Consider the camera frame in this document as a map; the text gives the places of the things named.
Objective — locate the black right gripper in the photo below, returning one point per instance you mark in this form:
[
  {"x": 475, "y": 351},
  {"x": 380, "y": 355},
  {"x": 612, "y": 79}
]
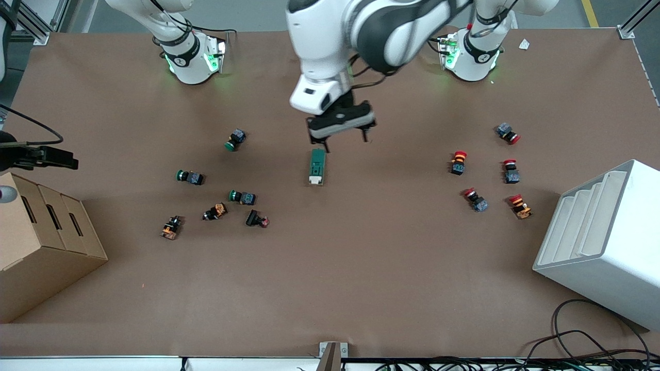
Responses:
[{"x": 14, "y": 156}]

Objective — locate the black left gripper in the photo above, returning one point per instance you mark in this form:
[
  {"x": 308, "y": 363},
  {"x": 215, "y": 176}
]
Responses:
[{"x": 347, "y": 99}]

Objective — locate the green load switch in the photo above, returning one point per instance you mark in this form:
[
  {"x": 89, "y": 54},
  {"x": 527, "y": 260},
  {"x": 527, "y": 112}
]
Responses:
[{"x": 317, "y": 165}]

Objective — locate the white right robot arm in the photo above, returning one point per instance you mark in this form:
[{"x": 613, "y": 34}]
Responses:
[{"x": 185, "y": 67}]

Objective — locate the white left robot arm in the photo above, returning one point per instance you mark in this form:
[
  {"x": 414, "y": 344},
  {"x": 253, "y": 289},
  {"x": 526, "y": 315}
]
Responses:
[{"x": 330, "y": 41}]

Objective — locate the brown cardboard box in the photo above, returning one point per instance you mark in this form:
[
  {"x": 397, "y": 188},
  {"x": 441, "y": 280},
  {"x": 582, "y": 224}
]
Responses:
[{"x": 41, "y": 257}]

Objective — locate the green button grey contact block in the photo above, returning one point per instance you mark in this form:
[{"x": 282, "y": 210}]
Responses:
[
  {"x": 190, "y": 176},
  {"x": 235, "y": 139},
  {"x": 242, "y": 197}
]

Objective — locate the red button orange contact block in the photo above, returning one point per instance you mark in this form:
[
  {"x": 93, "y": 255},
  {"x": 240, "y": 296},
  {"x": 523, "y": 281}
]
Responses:
[
  {"x": 458, "y": 162},
  {"x": 520, "y": 206}
]

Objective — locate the brown paper table cover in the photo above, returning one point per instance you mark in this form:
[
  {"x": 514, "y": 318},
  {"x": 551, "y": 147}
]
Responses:
[{"x": 361, "y": 268}]

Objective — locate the black button orange contact block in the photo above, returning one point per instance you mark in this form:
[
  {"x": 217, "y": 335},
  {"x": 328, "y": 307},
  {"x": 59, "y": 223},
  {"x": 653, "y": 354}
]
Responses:
[
  {"x": 171, "y": 227},
  {"x": 215, "y": 211}
]

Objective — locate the red button grey contact block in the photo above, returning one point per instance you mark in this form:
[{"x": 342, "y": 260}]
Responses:
[
  {"x": 475, "y": 200},
  {"x": 511, "y": 171},
  {"x": 508, "y": 133}
]

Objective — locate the small white paper scrap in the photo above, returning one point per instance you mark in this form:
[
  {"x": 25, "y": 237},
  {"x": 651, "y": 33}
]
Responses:
[{"x": 524, "y": 44}]

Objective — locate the white stepped plastic rack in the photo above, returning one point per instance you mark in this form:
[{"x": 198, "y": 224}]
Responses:
[{"x": 608, "y": 257}]

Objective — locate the black switch red tip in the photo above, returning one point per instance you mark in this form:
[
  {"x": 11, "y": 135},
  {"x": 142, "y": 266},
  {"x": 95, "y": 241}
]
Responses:
[{"x": 257, "y": 219}]

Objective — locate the aluminium frame profile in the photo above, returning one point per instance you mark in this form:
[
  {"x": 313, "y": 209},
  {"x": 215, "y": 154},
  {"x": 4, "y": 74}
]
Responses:
[
  {"x": 625, "y": 33},
  {"x": 41, "y": 37}
]

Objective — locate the metal base connector bracket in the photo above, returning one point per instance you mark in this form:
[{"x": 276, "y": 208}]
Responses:
[
  {"x": 216, "y": 54},
  {"x": 447, "y": 51}
]

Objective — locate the white table edge rail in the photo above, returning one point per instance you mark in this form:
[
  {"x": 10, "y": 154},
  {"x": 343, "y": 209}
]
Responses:
[{"x": 103, "y": 365}]

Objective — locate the grey metal camera bracket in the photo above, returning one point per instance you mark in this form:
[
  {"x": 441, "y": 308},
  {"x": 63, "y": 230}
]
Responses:
[{"x": 332, "y": 355}]

